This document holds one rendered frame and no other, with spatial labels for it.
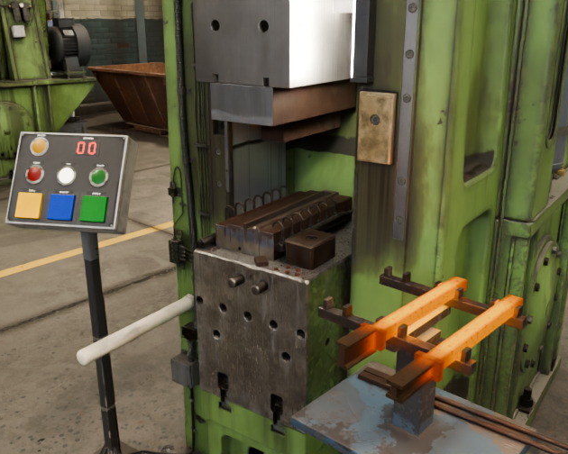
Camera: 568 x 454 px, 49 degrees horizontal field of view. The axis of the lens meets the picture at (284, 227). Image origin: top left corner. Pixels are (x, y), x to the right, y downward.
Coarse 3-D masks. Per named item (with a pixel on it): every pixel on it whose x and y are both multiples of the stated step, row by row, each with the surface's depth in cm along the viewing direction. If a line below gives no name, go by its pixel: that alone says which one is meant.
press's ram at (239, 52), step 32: (224, 0) 151; (256, 0) 145; (288, 0) 141; (320, 0) 150; (352, 0) 152; (224, 32) 153; (256, 32) 148; (288, 32) 143; (320, 32) 153; (352, 32) 165; (224, 64) 156; (256, 64) 150; (288, 64) 145; (320, 64) 156
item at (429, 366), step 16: (496, 304) 116; (512, 304) 116; (480, 320) 110; (496, 320) 111; (464, 336) 105; (480, 336) 107; (416, 352) 98; (432, 352) 100; (448, 352) 100; (416, 368) 94; (432, 368) 97; (400, 384) 90; (416, 384) 95; (400, 400) 91
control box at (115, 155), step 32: (32, 160) 183; (64, 160) 181; (96, 160) 180; (128, 160) 181; (32, 192) 181; (64, 192) 179; (96, 192) 178; (128, 192) 182; (32, 224) 179; (64, 224) 177; (96, 224) 176
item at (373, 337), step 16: (448, 288) 123; (464, 288) 127; (416, 304) 116; (432, 304) 118; (384, 320) 110; (400, 320) 110; (416, 320) 114; (352, 336) 102; (368, 336) 105; (384, 336) 105; (352, 352) 102; (368, 352) 105
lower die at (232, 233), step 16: (304, 192) 203; (320, 192) 196; (336, 192) 196; (256, 208) 186; (272, 208) 183; (320, 208) 182; (336, 208) 187; (224, 224) 172; (240, 224) 169; (288, 224) 168; (304, 224) 173; (336, 224) 189; (224, 240) 172; (240, 240) 169; (256, 240) 165; (272, 240) 162; (256, 256) 167; (272, 256) 164
